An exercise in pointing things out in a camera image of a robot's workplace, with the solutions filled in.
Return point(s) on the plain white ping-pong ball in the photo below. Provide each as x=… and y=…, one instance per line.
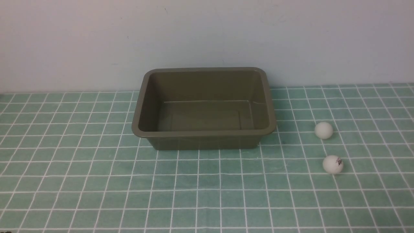
x=323, y=130

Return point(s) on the white ping-pong ball with logo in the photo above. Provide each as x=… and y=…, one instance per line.
x=333, y=164

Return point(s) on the olive green plastic bin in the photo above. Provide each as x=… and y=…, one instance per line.
x=212, y=108

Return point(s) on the green checkered tablecloth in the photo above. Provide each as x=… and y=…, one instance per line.
x=71, y=164

